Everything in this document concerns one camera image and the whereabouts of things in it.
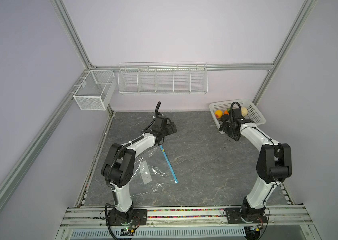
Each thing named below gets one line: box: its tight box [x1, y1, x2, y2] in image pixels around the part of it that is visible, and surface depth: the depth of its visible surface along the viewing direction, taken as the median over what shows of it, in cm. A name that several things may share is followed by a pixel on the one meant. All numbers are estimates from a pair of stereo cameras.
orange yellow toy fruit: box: [214, 110, 223, 119], surface depth 114 cm
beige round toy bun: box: [241, 107, 248, 117], surface depth 117 cm
